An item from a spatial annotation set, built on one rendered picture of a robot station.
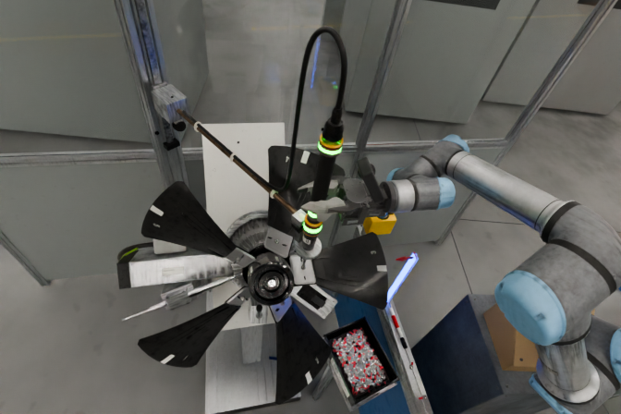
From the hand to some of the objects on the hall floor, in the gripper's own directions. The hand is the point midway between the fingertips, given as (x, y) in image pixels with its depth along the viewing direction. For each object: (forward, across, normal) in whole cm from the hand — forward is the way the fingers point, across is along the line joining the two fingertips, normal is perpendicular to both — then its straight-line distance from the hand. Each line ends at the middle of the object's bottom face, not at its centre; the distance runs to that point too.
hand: (305, 196), depth 73 cm
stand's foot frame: (+10, +19, -150) cm, 152 cm away
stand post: (+10, +10, -150) cm, 151 cm away
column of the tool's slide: (+38, +58, -151) cm, 166 cm away
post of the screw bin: (-21, -12, -150) cm, 152 cm away
